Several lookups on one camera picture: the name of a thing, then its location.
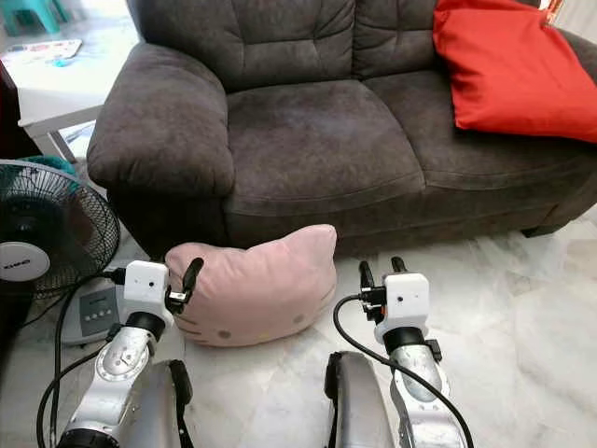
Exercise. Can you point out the pink cat face pillow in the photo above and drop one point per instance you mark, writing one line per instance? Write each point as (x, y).
(256, 289)

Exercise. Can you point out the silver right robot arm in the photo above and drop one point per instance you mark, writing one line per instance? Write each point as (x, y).
(415, 383)

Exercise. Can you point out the dark brown fabric sofa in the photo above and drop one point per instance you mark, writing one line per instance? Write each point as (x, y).
(322, 140)

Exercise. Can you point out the red square pillow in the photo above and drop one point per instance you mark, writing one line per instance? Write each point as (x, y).
(513, 75)

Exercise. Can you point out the silver left robot leg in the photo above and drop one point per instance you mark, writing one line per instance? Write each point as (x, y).
(173, 387)

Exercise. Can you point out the silver robot leg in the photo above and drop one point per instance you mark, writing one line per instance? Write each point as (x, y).
(173, 387)
(359, 401)

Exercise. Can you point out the silver right robot leg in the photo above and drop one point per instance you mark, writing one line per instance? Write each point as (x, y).
(359, 401)

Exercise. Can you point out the white low table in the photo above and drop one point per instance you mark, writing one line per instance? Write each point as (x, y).
(70, 89)

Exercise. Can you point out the dark wooden cabinet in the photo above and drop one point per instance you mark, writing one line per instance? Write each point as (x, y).
(14, 121)

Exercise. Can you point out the colourful paper sheet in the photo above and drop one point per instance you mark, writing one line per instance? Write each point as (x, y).
(42, 52)

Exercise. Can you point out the teal plastic stool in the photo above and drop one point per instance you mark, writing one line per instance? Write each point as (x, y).
(33, 14)

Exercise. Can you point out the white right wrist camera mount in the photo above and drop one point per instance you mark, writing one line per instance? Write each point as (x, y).
(406, 303)

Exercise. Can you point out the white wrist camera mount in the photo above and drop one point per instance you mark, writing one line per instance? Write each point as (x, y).
(146, 287)
(406, 303)

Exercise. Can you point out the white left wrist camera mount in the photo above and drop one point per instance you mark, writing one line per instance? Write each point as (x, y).
(146, 287)

